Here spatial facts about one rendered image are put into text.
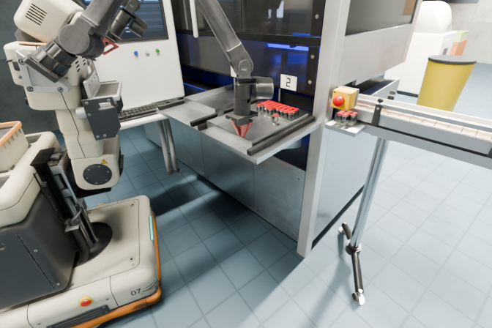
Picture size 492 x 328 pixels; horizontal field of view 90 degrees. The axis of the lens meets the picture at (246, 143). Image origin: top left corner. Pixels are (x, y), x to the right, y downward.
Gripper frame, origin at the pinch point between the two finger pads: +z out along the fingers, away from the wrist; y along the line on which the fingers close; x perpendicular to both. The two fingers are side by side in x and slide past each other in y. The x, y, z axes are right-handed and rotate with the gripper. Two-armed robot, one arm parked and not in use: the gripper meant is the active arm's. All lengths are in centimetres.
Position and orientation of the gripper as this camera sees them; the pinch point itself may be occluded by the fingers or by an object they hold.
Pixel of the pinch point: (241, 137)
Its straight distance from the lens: 88.1
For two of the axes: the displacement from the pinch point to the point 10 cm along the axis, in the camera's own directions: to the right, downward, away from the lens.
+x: -7.2, -3.3, 6.1
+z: -0.4, 9.0, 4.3
